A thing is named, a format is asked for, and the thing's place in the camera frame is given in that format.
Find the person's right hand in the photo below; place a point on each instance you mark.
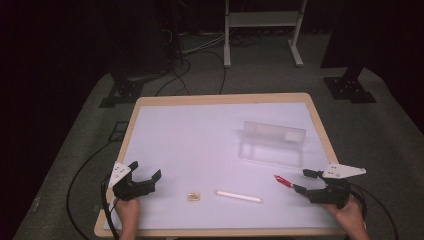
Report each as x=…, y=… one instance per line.
x=350, y=215

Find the small beige eraser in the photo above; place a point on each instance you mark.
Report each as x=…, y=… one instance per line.
x=193, y=196

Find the white metal stand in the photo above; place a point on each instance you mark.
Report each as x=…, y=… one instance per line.
x=263, y=19

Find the person's left hand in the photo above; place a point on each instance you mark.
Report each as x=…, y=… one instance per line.
x=128, y=211

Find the black square floor frame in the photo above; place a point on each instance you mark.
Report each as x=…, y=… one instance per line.
x=117, y=131

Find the white table with wooden edge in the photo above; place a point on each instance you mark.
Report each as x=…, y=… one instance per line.
x=186, y=140

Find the clear plastic pencil case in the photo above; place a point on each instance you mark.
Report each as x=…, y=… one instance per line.
x=266, y=150

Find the black stand base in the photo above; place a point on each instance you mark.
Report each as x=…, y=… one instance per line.
x=350, y=89
x=123, y=91

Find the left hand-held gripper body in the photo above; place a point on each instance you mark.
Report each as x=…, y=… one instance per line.
x=128, y=189

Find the white pencil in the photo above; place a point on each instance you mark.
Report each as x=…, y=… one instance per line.
x=238, y=196

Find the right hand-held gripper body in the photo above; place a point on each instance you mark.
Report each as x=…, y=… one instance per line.
x=333, y=193

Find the red pen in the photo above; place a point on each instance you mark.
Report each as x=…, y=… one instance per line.
x=283, y=181

